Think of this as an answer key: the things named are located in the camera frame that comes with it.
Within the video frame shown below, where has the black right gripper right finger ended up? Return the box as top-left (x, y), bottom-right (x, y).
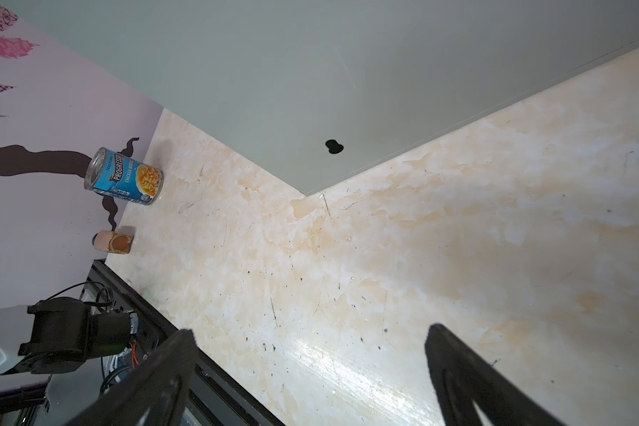
top-left (424, 323), bottom-right (562, 425)

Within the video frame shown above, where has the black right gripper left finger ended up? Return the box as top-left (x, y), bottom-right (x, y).
top-left (68, 329), bottom-right (199, 426)

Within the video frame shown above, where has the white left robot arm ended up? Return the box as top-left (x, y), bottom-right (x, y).
top-left (0, 297), bottom-right (138, 376)

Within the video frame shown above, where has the orange plastic package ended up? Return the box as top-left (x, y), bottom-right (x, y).
top-left (92, 231), bottom-right (134, 255)

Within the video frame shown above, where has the blue Progresso soup can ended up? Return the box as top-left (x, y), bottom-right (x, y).
top-left (83, 147), bottom-right (164, 205)

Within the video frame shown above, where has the grey metal cabinet box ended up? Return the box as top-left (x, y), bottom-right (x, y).
top-left (5, 1), bottom-right (639, 195)

